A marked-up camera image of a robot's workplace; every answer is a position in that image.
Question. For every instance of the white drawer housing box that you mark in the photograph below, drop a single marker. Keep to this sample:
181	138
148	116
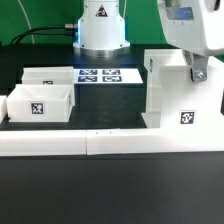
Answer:
173	100

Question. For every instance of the white rear drawer tray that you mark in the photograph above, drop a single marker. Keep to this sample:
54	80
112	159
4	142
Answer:
48	75

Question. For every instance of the white drawer tray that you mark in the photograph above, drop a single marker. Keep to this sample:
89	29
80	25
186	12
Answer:
40	103
48	75

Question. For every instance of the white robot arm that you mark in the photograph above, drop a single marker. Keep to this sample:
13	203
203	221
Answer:
101	29

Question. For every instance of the white front drawer tray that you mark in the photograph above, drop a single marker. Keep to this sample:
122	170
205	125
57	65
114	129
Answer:
40	103

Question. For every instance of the white fiducial marker sheet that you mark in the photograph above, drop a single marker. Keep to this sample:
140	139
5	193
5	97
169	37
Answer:
107	76

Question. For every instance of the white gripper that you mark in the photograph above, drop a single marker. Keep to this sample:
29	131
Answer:
197	27

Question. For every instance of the white front barrier wall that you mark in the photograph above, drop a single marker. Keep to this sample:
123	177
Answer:
107	142

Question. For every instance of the white left barrier block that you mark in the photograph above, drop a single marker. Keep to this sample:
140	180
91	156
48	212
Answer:
3	107

